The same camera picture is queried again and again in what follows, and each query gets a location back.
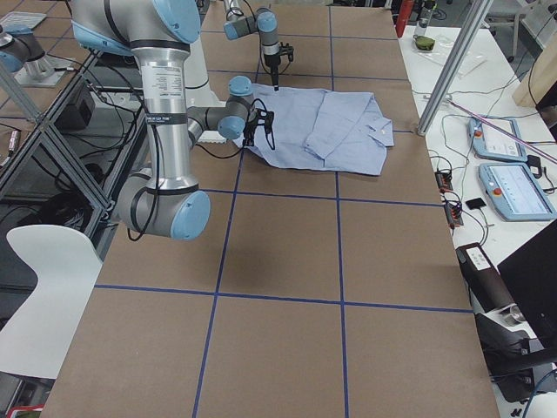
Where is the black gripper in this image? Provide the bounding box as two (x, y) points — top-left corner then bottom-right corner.
(262, 42), (294, 91)
(242, 108), (275, 146)

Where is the blue striped button shirt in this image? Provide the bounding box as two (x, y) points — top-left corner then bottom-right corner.
(249, 84), (394, 176)

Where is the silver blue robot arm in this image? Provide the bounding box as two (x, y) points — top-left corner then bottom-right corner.
(72, 1), (274, 240)
(223, 1), (294, 91)

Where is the green fabric pouch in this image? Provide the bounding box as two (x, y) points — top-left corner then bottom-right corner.
(413, 36), (436, 51)

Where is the reacher grabber tool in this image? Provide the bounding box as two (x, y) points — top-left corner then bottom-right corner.
(446, 98), (557, 165)

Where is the far blue teach pendant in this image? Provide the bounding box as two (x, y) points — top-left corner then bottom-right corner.
(468, 118), (527, 163)

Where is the blue teach pendant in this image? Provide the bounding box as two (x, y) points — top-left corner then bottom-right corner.
(478, 163), (556, 222)
(468, 118), (527, 163)

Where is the near blue teach pendant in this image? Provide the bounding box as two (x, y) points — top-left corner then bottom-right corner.
(478, 163), (556, 222)

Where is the black monitor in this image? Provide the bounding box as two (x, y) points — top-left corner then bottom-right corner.
(498, 222), (556, 347)

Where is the white chair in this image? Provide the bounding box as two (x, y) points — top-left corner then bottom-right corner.
(1, 225), (103, 380)

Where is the aluminium frame post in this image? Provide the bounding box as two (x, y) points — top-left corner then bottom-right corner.
(417, 0), (493, 136)

